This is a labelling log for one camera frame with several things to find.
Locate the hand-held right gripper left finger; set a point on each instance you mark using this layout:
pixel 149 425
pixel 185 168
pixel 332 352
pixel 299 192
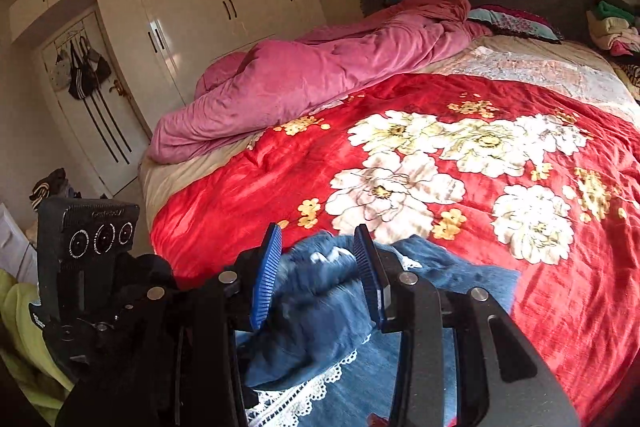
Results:
pixel 265 278

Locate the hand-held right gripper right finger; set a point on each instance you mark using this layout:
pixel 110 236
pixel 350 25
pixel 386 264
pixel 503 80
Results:
pixel 372 278

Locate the blue denim pants lace trim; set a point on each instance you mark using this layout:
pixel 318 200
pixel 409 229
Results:
pixel 320 307

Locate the black striped clothes heap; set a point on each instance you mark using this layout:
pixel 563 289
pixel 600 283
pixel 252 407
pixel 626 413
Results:
pixel 50 182

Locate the white storage box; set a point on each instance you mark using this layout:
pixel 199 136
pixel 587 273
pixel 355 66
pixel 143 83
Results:
pixel 12 242

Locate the red floral blanket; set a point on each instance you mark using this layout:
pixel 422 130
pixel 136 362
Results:
pixel 250 187

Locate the lime green clothing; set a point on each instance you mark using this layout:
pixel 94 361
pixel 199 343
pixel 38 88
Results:
pixel 20 317

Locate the white door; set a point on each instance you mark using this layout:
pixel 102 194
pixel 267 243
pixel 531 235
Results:
pixel 115 127

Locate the black striped bag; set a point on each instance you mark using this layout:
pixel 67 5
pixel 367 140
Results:
pixel 81 74

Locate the pale hanging bag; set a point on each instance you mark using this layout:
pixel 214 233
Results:
pixel 60 72

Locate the grey hanging bag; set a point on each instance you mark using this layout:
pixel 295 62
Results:
pixel 100 64

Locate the pink duvet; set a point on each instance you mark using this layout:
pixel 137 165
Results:
pixel 300 72

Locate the white wardrobe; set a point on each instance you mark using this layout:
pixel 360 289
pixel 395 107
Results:
pixel 200 7

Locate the multicoloured patterned pillow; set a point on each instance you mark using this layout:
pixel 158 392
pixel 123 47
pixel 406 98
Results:
pixel 515 24

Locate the pile of folded clothes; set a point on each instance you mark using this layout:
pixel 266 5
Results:
pixel 617 32

